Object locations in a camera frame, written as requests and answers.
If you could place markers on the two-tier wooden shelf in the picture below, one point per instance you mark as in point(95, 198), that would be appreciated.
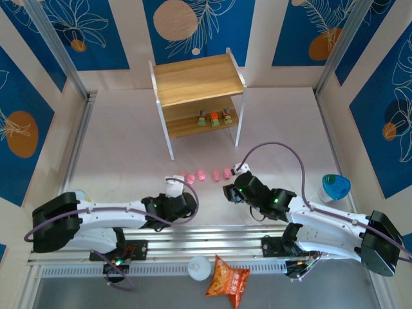
point(193, 80)

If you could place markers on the aluminium frame post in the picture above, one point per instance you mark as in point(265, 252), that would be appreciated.
point(58, 45)
point(346, 45)

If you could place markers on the aluminium side rail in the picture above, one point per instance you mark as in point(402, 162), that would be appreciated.
point(78, 141)
point(329, 128)

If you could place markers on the pink plastic pig toy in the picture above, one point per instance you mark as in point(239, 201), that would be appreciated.
point(215, 175)
point(191, 178)
point(227, 174)
point(183, 174)
point(201, 174)

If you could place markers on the aluminium rail base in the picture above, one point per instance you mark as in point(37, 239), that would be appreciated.
point(209, 239)

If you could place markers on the blue lid plastic container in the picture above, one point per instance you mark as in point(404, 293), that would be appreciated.
point(336, 190)

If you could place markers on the orange snack bag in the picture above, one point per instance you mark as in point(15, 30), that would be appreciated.
point(225, 283)

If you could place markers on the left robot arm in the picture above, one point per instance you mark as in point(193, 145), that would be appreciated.
point(109, 214)

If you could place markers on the tin can with pull tab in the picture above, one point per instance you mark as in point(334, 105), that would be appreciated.
point(80, 194)

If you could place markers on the white round lid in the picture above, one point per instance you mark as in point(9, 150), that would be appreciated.
point(199, 267)

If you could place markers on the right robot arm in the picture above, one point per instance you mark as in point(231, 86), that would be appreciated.
point(322, 219)

